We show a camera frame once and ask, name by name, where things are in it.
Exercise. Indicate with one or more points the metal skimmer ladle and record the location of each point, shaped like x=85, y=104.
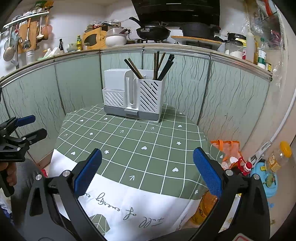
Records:
x=9, y=51

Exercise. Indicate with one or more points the yellow microwave oven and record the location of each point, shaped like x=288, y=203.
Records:
x=95, y=39

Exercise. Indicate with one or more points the green checkered tablecloth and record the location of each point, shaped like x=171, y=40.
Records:
x=147, y=184

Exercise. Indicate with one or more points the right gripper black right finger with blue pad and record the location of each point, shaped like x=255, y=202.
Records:
x=251, y=220

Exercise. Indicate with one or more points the dark soy sauce bottle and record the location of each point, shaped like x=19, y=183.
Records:
x=238, y=166

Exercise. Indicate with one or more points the light blue plastic toy box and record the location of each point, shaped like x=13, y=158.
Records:
x=269, y=180

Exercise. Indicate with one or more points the white tall bottle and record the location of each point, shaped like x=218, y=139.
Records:
x=250, y=47

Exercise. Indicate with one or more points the green label plastic bottle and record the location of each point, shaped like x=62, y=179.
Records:
x=261, y=60

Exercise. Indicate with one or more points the black frying pan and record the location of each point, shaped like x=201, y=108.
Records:
x=151, y=32

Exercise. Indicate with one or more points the white grey utensil holder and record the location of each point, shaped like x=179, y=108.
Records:
x=128, y=96

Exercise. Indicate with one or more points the yellow cooking oil jug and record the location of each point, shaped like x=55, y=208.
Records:
x=205, y=206

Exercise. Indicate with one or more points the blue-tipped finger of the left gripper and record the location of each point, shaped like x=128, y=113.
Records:
x=13, y=123

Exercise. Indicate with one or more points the orange plastic bag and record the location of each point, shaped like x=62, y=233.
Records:
x=229, y=148

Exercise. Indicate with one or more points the small green glass bottle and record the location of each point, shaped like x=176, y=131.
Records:
x=79, y=43

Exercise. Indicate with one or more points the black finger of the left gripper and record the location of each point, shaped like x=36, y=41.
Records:
x=34, y=137

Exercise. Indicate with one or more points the white rice cooker pot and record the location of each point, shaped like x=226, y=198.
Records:
x=115, y=37

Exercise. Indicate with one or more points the black cooking pot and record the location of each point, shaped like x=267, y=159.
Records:
x=199, y=30

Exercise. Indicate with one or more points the brown wooden chopstick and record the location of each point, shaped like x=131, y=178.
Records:
x=154, y=66
x=161, y=60
x=134, y=69

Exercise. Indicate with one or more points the yellow lid glass jar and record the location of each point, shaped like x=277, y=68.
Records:
x=278, y=158

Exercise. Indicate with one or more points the clear glass jar black lid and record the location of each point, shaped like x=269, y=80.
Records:
x=235, y=45

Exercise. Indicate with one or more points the black chopstick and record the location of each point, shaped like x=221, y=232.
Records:
x=128, y=65
x=165, y=70
x=157, y=66
x=166, y=67

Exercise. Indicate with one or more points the person hand on gripper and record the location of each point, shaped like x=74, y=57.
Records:
x=10, y=169

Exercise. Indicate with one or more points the white pipe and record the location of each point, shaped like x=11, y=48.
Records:
x=260, y=152

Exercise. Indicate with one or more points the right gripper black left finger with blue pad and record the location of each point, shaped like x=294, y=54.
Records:
x=53, y=210

